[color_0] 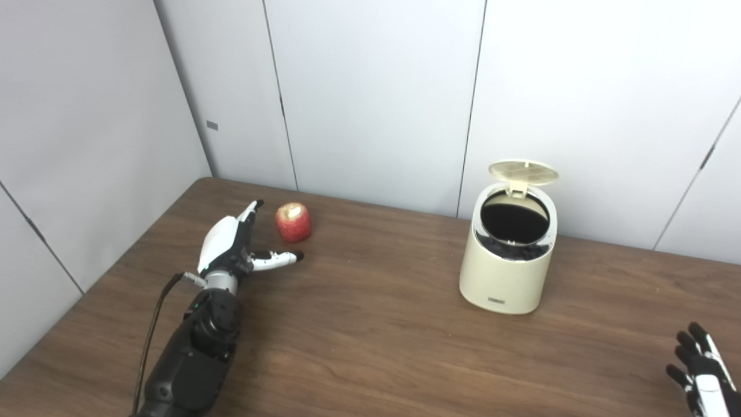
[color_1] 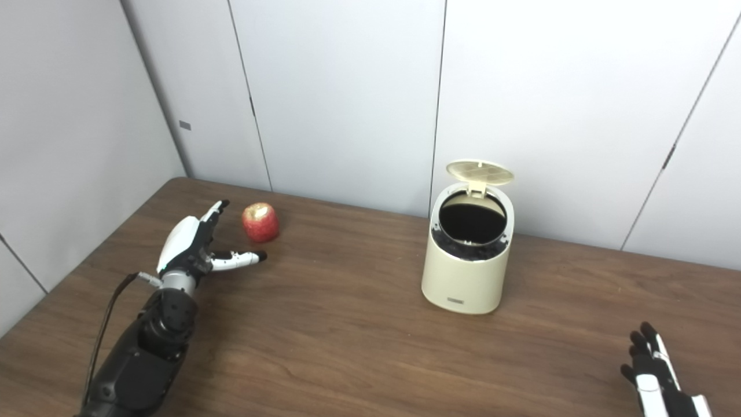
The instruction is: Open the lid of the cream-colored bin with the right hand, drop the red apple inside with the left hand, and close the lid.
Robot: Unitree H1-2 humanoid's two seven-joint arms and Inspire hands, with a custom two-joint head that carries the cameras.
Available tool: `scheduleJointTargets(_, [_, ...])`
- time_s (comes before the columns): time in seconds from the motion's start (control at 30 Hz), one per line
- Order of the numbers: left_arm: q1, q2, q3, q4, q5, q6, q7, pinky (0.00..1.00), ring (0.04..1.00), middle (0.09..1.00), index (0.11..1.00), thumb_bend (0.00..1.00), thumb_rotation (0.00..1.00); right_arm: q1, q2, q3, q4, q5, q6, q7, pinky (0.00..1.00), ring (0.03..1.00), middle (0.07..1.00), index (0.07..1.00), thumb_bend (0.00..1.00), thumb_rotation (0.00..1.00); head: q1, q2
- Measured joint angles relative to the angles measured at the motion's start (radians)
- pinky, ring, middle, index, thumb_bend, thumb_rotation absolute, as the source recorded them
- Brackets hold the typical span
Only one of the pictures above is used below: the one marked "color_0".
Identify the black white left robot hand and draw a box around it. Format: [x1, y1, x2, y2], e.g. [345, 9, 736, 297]
[197, 200, 305, 277]

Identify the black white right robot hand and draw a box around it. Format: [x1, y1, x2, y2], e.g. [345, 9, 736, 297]
[666, 322, 741, 417]

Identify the red apple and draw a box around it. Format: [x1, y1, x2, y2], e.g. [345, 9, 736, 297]
[275, 202, 312, 243]

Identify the cream-colored bin body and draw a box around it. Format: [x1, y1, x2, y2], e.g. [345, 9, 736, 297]
[459, 182, 558, 315]

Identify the cream round bin lid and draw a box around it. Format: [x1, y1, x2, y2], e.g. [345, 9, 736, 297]
[489, 160, 560, 197]

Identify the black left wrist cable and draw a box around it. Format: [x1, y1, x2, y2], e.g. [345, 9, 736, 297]
[132, 272, 206, 417]

